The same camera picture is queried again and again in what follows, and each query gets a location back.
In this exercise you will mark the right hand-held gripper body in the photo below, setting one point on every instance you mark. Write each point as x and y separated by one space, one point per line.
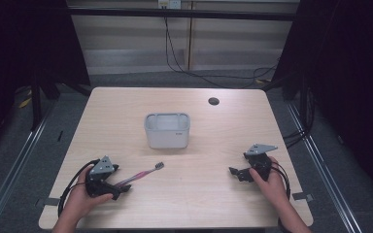
260 160

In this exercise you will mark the white plastic holder box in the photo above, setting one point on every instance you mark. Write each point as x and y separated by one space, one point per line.
167 132

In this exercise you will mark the grey tape tab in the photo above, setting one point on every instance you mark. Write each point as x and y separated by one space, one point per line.
302 196
47 202

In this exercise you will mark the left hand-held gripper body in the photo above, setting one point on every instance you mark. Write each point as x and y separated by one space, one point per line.
101 168

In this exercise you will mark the small black floor piece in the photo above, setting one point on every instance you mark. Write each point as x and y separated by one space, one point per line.
60 136

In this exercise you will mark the person's right hand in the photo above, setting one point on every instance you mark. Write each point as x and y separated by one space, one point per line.
273 187

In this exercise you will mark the dark round table grommet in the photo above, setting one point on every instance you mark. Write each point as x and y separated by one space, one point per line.
213 101

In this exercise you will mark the black stand leg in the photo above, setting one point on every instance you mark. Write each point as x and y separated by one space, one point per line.
36 106

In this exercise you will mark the black horizontal bar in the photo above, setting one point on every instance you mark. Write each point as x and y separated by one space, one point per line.
181 14

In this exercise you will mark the pink and grey toothbrush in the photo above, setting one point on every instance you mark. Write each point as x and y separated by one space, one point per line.
141 174

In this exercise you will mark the black curtain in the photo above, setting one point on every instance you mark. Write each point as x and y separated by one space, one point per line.
349 81
19 48

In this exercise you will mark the person's left hand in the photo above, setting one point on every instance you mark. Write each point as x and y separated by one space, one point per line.
77 200

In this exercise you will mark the metal floor rail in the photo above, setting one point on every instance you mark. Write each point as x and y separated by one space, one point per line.
328 181
9 181

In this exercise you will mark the white wall outlet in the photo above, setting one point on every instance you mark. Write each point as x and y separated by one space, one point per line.
169 4

